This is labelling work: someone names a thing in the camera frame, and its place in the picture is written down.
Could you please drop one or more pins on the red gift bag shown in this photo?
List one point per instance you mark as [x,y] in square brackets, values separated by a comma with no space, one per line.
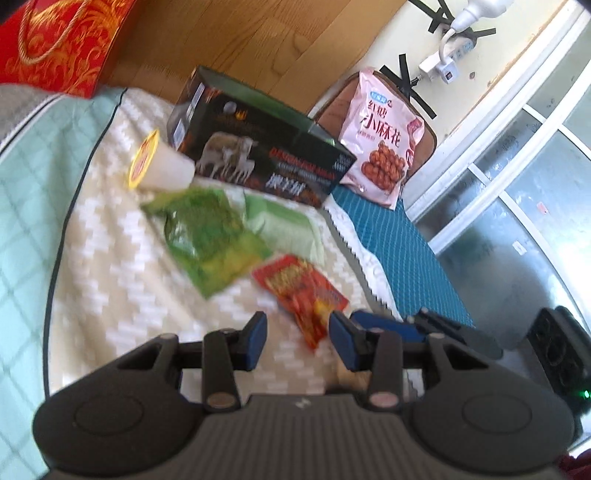
[55,46]

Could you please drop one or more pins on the black tape cross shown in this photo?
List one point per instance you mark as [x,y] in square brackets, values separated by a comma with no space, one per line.
[408,87]

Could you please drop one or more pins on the dark red cloth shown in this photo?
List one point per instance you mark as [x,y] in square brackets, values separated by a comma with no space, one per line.
[579,468]

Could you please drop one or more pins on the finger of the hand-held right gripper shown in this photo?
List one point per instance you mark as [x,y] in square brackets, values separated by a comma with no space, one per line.
[461,334]
[388,323]

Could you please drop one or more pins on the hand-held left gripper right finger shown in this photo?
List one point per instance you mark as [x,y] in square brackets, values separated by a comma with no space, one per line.
[345,344]

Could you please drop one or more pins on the white window frame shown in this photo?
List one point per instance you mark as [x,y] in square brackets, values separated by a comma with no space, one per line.
[429,226]

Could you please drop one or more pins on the beige patterned blanket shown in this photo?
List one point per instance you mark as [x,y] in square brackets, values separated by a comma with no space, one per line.
[115,277]

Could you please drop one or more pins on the blue checkered mat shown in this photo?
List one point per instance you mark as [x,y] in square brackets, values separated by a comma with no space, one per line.
[406,258]

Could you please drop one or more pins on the red snack packet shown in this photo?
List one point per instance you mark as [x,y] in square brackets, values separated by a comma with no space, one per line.
[300,286]

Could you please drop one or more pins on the brown seat cushion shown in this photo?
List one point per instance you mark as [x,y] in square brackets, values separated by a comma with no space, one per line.
[334,110]

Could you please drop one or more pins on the wooden headboard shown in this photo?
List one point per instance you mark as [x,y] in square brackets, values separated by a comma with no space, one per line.
[231,37]

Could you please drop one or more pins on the black printed cardboard box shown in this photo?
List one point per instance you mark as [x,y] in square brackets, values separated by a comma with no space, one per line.
[277,152]

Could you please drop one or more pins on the pink snack bag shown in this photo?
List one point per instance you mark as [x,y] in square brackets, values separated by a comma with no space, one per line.
[383,129]

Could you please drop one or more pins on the white power strip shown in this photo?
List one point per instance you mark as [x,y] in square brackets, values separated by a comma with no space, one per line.
[461,48]

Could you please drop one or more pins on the mint checked quilt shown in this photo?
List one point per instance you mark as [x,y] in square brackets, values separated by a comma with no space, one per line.
[27,230]

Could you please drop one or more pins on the white charger plug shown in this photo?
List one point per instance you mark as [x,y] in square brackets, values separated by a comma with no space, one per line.
[438,67]

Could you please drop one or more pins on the light green snack packet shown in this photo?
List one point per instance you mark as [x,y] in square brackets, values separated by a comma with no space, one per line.
[286,226]

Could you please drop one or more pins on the white cup with yellow lid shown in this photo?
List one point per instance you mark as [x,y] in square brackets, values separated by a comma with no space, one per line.
[171,168]

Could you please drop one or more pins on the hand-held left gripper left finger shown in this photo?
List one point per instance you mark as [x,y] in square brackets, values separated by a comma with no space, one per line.
[255,344]

